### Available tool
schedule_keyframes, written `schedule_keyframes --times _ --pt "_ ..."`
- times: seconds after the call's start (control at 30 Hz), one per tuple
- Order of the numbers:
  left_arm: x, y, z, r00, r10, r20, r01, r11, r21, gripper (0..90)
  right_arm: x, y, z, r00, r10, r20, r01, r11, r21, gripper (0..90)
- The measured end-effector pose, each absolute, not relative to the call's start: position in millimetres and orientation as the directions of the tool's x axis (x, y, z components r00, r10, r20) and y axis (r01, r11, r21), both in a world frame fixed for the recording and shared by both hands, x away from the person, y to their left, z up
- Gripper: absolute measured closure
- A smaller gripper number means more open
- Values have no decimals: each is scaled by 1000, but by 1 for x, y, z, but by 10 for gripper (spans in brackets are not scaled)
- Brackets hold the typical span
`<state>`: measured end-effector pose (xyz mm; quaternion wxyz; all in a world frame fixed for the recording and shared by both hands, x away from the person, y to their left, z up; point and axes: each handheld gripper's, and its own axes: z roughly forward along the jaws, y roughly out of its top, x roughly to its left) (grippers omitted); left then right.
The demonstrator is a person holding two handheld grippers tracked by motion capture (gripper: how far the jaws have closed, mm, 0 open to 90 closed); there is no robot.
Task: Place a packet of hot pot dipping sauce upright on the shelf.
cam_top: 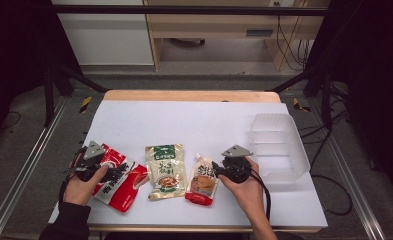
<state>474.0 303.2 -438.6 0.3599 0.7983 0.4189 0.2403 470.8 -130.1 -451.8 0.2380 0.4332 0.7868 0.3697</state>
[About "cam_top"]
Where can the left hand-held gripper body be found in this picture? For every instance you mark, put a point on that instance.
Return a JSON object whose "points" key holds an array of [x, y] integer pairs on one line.
{"points": [[91, 159]]}

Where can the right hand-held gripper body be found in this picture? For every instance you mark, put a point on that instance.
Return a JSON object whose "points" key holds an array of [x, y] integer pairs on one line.
{"points": [[236, 165]]}

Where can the red and white food packet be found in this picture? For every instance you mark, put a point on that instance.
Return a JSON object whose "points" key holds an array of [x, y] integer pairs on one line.
{"points": [[127, 193]]}

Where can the translucent plastic container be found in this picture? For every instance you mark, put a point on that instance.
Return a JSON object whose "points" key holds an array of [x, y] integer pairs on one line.
{"points": [[279, 146]]}

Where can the beige and green food packet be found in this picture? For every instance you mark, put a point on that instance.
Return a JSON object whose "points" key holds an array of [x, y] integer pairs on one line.
{"points": [[166, 171]]}

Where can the person's right hand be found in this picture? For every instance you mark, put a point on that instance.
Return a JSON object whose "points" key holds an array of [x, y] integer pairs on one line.
{"points": [[249, 195]]}

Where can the person's left hand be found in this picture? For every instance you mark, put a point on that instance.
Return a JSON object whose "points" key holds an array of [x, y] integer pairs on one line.
{"points": [[80, 191]]}

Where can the yellow and black tape strip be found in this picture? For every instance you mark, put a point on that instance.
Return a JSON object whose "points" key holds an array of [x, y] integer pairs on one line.
{"points": [[85, 104], [298, 105]]}

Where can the white table mat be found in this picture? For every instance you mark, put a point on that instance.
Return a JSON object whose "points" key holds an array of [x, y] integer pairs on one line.
{"points": [[170, 123]]}

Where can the wooden table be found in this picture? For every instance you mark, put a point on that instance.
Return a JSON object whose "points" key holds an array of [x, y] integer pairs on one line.
{"points": [[190, 95]]}

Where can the black metal stand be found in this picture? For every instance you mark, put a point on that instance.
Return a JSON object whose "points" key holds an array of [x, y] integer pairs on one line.
{"points": [[325, 100], [49, 96]]}

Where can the white cabinet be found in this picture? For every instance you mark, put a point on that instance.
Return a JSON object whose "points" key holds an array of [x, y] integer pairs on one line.
{"points": [[107, 36]]}

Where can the black curtain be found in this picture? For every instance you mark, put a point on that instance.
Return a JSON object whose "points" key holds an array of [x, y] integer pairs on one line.
{"points": [[14, 60], [374, 66]]}

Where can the wooden desk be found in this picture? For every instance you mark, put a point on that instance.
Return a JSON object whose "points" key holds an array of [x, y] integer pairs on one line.
{"points": [[214, 25]]}

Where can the aluminium floor rail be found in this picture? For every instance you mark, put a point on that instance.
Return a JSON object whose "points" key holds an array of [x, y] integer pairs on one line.
{"points": [[27, 160], [350, 180]]}

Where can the black horizontal frame bar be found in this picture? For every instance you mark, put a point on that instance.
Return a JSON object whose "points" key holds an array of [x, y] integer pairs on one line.
{"points": [[184, 10]]}

